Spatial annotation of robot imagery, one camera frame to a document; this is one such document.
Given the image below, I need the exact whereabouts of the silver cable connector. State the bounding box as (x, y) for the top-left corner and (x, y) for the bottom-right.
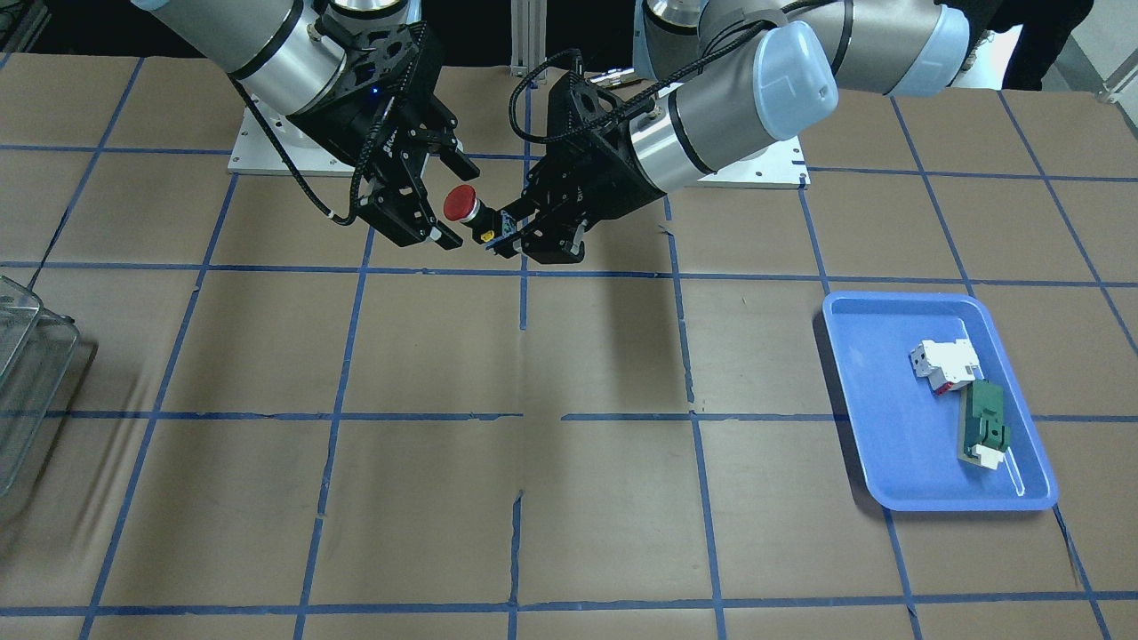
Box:
(587, 68), (643, 91)

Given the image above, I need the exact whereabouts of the aluminium frame post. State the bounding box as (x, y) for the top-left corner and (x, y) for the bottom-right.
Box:
(509, 0), (549, 77)

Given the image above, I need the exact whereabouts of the white circuit breaker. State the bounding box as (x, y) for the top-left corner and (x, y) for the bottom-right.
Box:
(908, 339), (980, 396)

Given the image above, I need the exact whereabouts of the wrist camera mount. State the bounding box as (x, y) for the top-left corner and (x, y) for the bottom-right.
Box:
(544, 72), (622, 156)
(318, 20), (445, 118)

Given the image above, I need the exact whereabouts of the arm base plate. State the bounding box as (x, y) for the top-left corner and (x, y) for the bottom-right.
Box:
(695, 136), (813, 189)
(226, 102), (357, 177)

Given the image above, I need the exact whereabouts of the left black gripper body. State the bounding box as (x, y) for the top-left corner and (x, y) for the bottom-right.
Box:
(523, 133), (663, 266)

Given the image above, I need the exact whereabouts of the blue plastic tray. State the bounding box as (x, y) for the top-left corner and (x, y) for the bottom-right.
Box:
(820, 292), (1059, 512)

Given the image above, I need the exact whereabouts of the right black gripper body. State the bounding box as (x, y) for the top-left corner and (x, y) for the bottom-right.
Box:
(292, 93), (467, 247)

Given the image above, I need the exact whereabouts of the red emergency stop button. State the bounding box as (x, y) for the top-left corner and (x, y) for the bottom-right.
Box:
(443, 184), (517, 244)

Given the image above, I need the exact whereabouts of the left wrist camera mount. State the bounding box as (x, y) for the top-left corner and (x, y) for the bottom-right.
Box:
(544, 72), (622, 156)

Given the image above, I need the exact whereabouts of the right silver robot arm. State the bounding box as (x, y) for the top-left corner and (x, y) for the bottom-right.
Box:
(138, 1), (480, 251)

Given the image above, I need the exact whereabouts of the green terminal block module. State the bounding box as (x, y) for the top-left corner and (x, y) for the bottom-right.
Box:
(957, 380), (1011, 470)

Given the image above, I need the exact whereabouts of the wire mesh shelf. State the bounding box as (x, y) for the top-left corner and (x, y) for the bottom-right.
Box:
(1, 276), (80, 500)

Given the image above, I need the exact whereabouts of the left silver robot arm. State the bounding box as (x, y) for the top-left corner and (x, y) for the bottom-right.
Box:
(461, 1), (972, 264)

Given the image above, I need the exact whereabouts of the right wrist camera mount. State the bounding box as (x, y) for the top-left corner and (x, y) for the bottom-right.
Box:
(318, 20), (445, 118)

